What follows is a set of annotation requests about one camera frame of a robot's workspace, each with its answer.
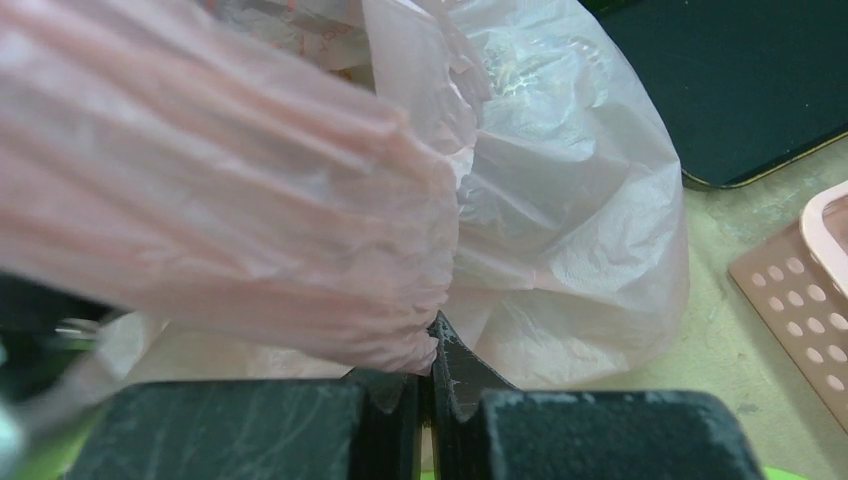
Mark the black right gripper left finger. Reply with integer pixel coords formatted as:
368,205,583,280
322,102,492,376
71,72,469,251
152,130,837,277
69,369,420,479

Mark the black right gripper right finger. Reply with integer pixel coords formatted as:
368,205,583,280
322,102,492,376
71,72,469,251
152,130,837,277
429,316,764,479

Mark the pink plastic grocery bag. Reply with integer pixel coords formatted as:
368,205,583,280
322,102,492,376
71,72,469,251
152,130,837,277
0,0,692,458

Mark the green plastic tray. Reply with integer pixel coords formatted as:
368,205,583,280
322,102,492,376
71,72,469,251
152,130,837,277
0,331,816,480

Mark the pink perforated plastic basket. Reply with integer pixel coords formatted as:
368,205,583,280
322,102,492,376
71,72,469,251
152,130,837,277
728,183,847,427

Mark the black rectangular tray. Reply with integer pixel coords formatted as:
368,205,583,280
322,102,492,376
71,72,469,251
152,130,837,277
587,0,847,190

